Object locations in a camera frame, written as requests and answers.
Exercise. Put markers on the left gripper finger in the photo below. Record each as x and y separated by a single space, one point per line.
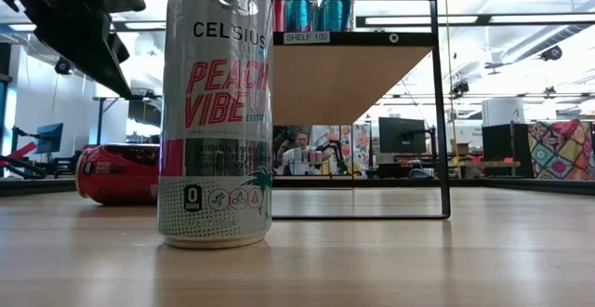
88 46

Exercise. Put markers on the Coca-Cola Star Wars can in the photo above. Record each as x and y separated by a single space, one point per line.
116 181

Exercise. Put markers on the red soda can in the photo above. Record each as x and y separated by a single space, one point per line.
278 14

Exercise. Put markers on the blue silver energy can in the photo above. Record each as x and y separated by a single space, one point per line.
297 16
332 16

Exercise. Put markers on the black background robot arm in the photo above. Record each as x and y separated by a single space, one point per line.
345 160

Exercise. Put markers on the black ceiling lamp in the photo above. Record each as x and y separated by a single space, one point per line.
63 66
551 53
460 89

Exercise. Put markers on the black high table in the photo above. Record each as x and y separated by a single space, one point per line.
144 111

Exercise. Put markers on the small blue-lit monitor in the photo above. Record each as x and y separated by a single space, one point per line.
51 137

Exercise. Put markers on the red slanted bar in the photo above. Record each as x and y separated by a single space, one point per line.
21 152

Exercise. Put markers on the Celsius Peach Vibe can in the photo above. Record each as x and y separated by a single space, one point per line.
214 111

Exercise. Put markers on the person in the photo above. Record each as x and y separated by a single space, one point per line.
297 156

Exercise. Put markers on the colourful printed poster panel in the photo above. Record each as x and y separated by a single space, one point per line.
362 144

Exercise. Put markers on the black monitor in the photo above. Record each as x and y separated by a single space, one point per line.
400 135

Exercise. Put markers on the yellow pole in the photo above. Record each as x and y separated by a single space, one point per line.
451 65

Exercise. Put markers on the cardboard box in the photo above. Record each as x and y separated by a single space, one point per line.
461 149

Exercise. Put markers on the wooden workbench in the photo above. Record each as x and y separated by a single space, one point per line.
488 164

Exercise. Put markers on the white cylindrical tank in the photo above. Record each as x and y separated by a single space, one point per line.
504 111

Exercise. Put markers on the black partition panel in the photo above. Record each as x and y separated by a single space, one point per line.
499 144

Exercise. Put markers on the colourful patchwork quilt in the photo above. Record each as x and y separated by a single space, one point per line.
562 151

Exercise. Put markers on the wooden shelf with black frame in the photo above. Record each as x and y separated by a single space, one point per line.
334 84

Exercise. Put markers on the black aluminium table frame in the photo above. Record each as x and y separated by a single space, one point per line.
386 183

